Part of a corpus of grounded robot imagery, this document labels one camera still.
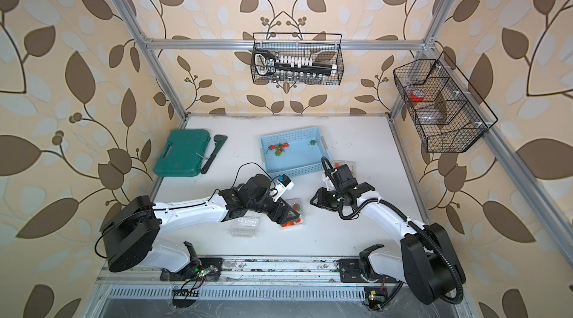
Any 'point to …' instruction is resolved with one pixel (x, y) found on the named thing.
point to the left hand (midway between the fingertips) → (291, 208)
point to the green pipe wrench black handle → (219, 139)
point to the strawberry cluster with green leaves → (279, 148)
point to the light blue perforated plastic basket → (294, 153)
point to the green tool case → (184, 154)
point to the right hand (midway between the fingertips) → (314, 202)
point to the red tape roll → (417, 95)
